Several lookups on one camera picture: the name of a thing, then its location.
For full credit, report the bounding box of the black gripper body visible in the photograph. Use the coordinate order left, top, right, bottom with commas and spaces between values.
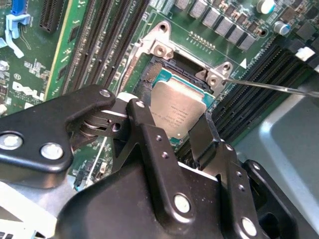
59, 163, 241, 239

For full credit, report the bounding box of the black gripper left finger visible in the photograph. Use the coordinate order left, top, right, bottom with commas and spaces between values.
0, 84, 198, 239

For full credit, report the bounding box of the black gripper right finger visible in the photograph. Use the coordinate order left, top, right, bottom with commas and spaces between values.
188, 111, 301, 239

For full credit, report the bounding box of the metal wire locking lever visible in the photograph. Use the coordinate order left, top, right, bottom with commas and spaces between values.
221, 78, 319, 98
84, 138, 107, 186

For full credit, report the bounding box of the silver green CPU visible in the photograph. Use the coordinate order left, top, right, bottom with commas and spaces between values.
149, 71, 216, 150

